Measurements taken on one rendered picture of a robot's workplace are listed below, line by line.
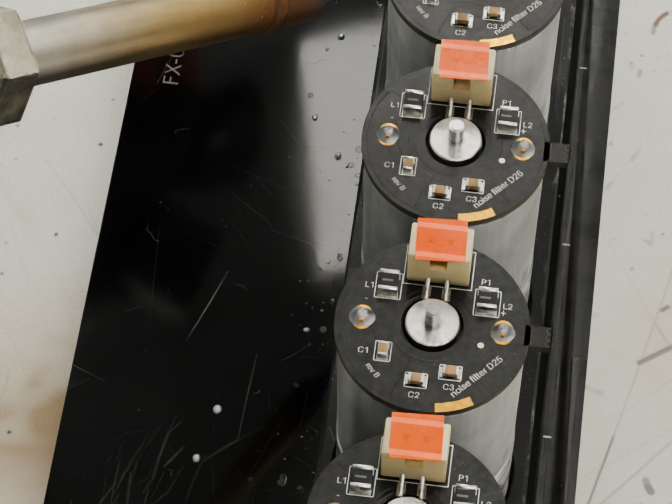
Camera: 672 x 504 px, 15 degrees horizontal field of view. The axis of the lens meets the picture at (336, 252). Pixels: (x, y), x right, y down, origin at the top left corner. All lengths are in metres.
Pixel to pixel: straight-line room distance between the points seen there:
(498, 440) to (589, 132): 0.04
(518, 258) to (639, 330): 0.05
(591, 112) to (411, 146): 0.02
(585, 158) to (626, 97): 0.08
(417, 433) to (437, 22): 0.07
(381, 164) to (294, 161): 0.06
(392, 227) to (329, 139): 0.06
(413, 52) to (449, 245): 0.04
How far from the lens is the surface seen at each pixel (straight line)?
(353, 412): 0.33
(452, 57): 0.34
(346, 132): 0.40
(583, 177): 0.34
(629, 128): 0.42
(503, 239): 0.34
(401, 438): 0.31
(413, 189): 0.34
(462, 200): 0.33
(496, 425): 0.33
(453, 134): 0.34
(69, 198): 0.41
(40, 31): 0.31
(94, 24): 0.31
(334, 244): 0.39
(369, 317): 0.32
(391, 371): 0.32
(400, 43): 0.36
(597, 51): 0.35
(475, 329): 0.32
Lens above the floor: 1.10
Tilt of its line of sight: 59 degrees down
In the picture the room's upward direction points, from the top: straight up
